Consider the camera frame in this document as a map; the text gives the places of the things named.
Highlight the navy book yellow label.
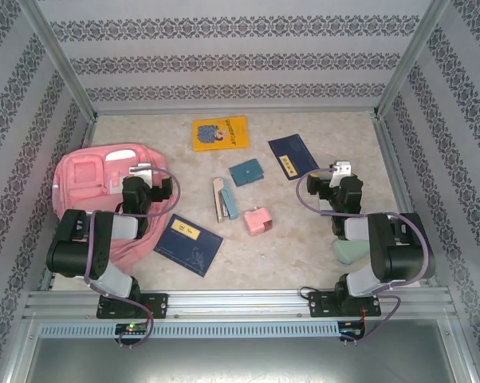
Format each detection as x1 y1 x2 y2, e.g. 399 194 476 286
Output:
267 133 321 183

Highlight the pink backpack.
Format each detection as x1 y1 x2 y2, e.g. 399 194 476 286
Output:
52 142 172 277

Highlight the mint green pencil case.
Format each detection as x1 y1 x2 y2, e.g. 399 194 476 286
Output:
330 238 371 267

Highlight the navy book with bird drawing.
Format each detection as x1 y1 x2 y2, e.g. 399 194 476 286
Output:
152 213 225 278

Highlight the blue beige stapler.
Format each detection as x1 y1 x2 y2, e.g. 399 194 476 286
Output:
212 177 239 223

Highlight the pink pencil sharpener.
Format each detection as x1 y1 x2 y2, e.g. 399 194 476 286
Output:
242 205 273 237

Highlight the teal wallet case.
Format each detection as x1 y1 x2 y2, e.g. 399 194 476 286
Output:
228 158 266 188

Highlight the small circuit board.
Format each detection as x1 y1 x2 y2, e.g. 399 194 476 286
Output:
339 322 367 336
116 323 150 335

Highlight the grey metal panel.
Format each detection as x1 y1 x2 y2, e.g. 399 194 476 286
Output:
24 337 478 383

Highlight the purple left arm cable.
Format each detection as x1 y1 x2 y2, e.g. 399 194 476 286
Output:
82 166 182 350

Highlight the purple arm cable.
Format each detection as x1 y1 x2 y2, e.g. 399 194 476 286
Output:
295 167 431 346
82 166 182 350

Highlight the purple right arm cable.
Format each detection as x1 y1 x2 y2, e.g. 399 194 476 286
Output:
295 167 431 346

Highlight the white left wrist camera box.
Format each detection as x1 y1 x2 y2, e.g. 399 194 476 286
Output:
128 163 153 187

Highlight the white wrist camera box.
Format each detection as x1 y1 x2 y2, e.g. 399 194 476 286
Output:
128 163 153 187
329 160 352 188

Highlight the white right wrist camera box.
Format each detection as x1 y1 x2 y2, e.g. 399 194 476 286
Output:
329 160 352 188

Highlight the aluminium side frame rail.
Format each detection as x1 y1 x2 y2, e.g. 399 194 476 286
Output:
38 115 98 291
374 115 439 287

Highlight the aluminium rear frame rail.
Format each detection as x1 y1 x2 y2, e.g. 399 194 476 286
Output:
94 106 379 117

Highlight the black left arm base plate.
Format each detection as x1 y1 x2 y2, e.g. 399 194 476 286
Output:
96 293 169 319

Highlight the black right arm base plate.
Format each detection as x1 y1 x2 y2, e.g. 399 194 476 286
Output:
307 290 383 318

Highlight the aluminium mounting rail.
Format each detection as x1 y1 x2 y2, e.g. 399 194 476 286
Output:
22 290 454 320

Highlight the aluminium frame post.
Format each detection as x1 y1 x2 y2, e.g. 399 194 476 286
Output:
16 0 98 120
373 0 451 117

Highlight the slotted grey cable duct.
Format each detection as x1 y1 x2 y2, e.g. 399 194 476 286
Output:
38 322 340 338

